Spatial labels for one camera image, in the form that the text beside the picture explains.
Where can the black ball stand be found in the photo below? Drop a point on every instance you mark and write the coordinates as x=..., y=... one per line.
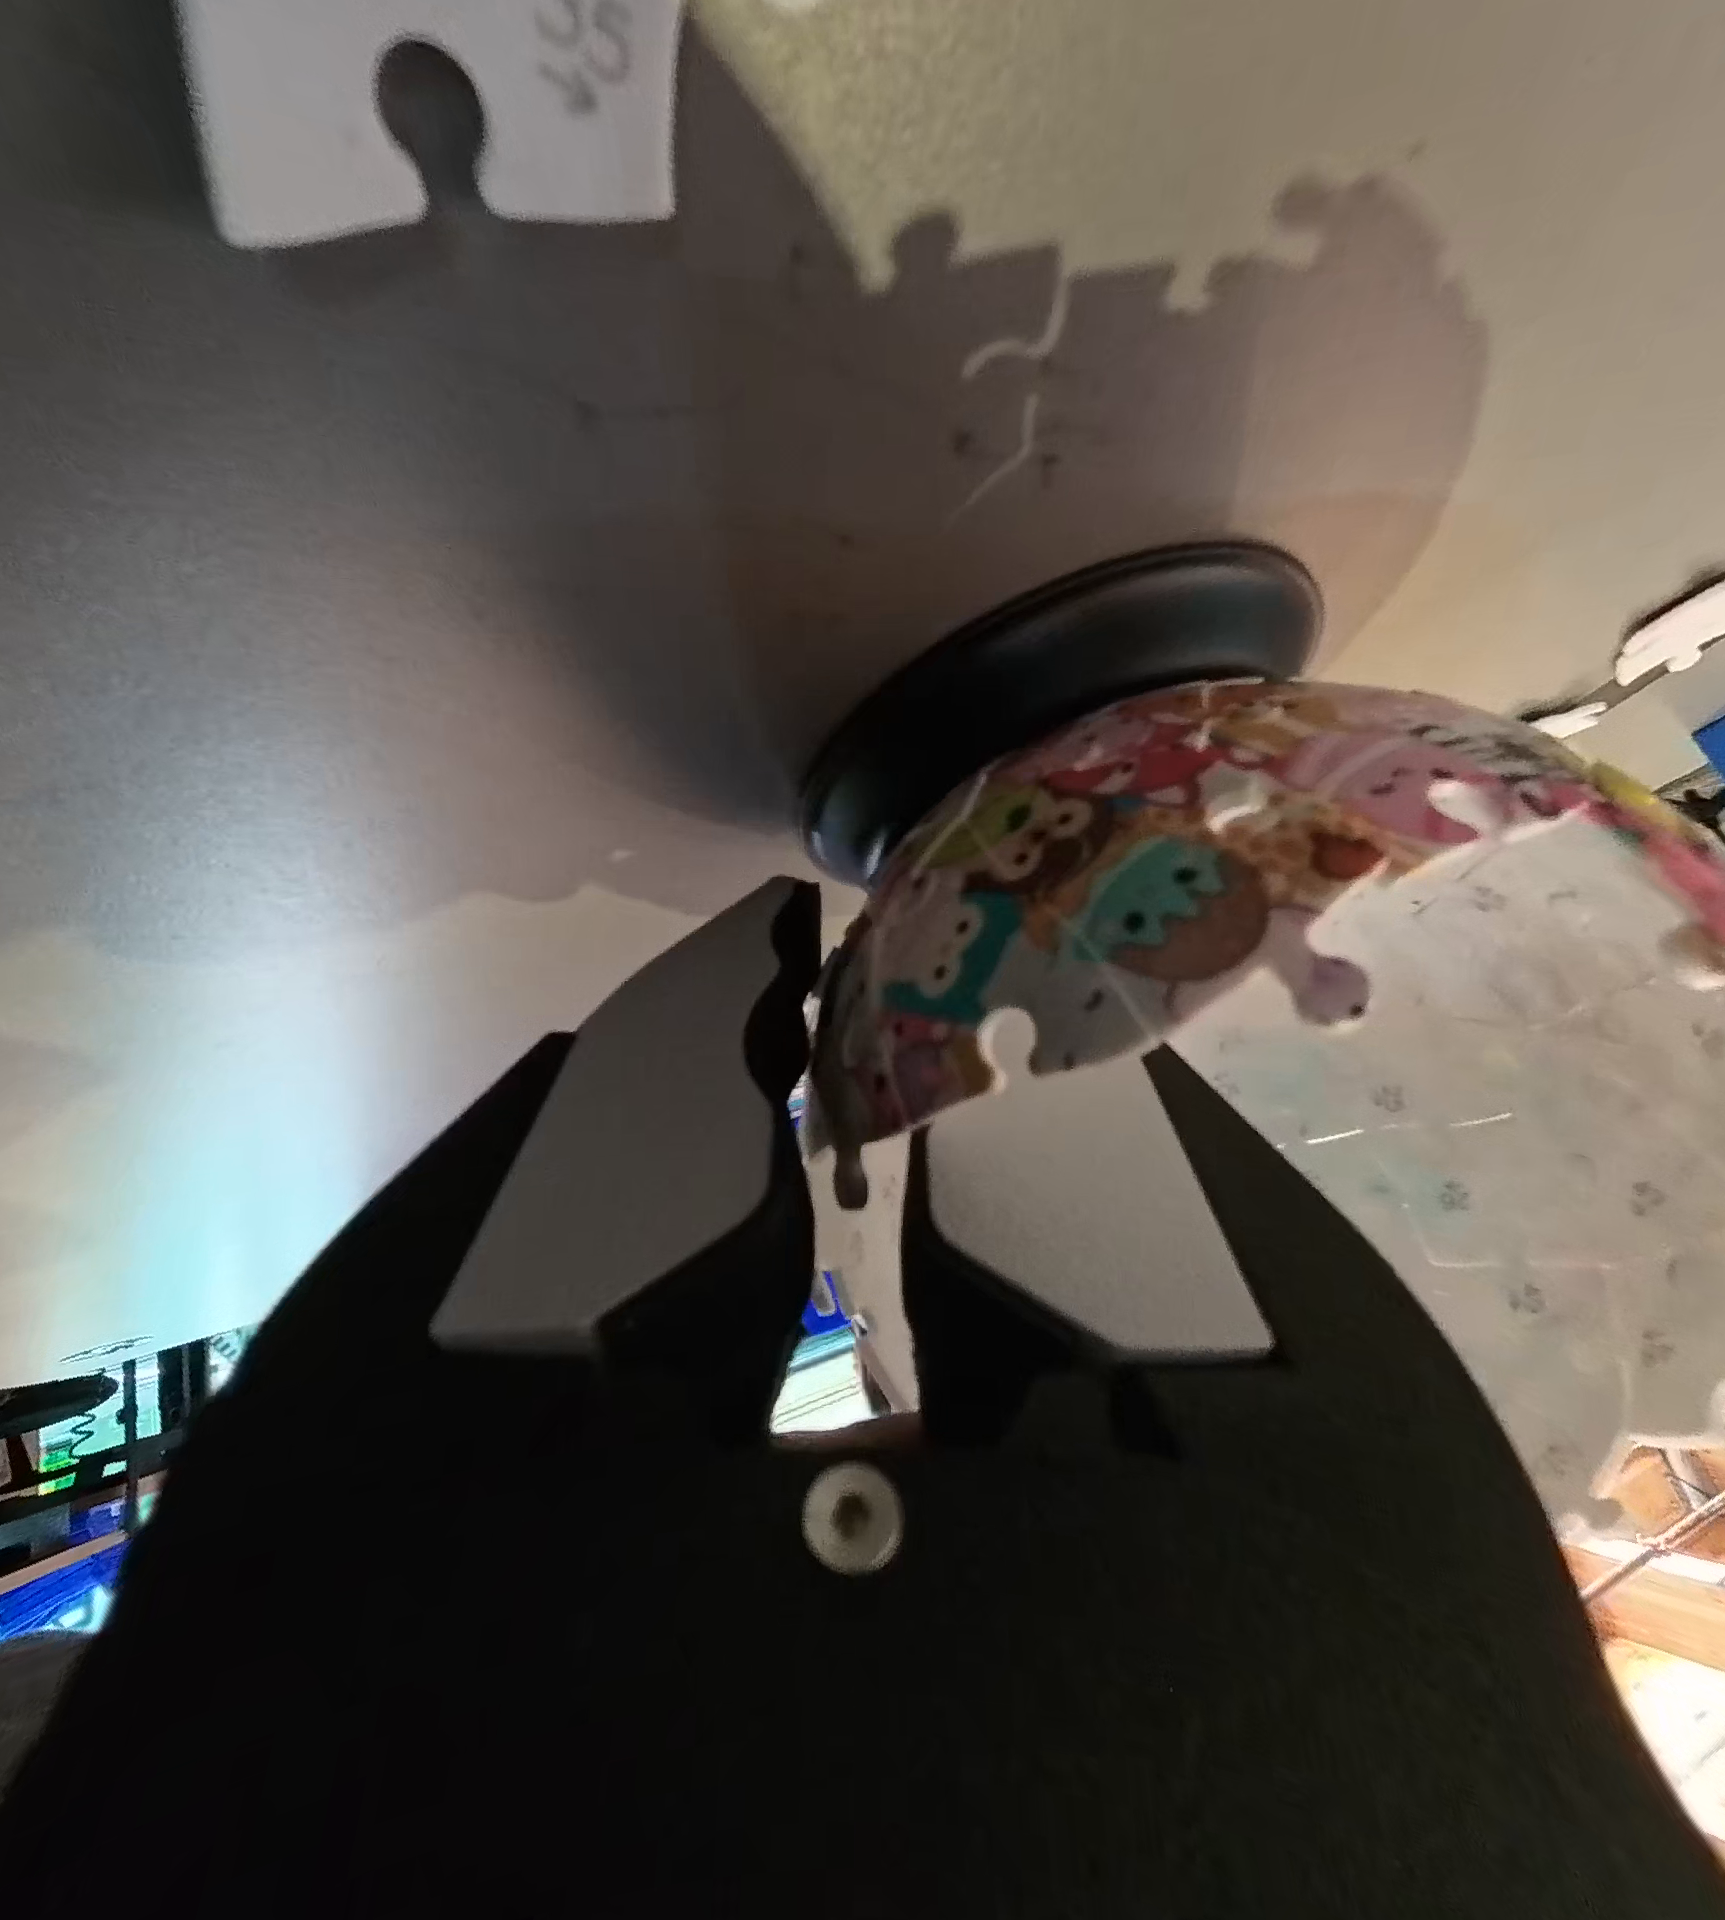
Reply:
x=1073, y=677

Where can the colourful puzzle ball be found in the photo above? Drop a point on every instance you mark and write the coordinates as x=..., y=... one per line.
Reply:
x=1463, y=1020

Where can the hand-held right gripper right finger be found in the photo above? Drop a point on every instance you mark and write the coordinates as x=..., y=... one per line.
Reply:
x=1134, y=1231

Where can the white puzzle piece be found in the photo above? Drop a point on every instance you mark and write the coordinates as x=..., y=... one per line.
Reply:
x=294, y=120
x=1703, y=624

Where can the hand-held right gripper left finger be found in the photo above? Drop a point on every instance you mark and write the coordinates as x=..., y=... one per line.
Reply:
x=609, y=1200

